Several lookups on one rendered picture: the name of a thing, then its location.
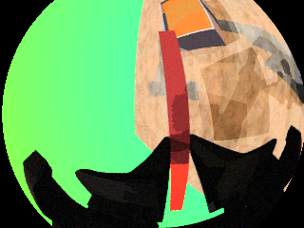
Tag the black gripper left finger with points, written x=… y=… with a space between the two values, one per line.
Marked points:
x=144 y=185

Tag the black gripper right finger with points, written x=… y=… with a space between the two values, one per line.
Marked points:
x=222 y=171

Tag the red lid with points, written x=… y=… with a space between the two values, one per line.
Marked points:
x=177 y=115

